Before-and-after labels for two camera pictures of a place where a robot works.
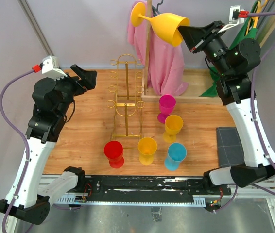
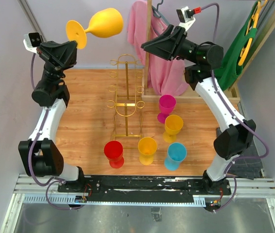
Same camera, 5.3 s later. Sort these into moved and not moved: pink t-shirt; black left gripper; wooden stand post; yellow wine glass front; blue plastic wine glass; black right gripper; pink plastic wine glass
Moved: black right gripper; black left gripper
Not moved: pink plastic wine glass; blue plastic wine glass; pink t-shirt; wooden stand post; yellow wine glass front
